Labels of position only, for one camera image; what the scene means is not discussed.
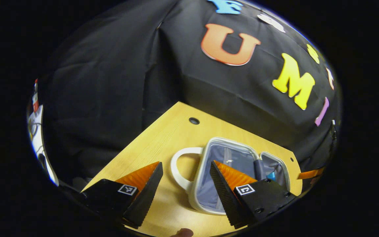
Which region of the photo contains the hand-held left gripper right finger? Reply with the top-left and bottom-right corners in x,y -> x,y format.
210,160 -> 297,229

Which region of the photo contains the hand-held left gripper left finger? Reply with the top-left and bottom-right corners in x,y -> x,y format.
81,161 -> 164,229

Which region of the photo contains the white suitcase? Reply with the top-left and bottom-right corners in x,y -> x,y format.
171,137 -> 291,216

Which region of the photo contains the black backdrop cloth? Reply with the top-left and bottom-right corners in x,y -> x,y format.
37,0 -> 341,195

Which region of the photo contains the white printed board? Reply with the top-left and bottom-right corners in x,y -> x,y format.
28,79 -> 59,186

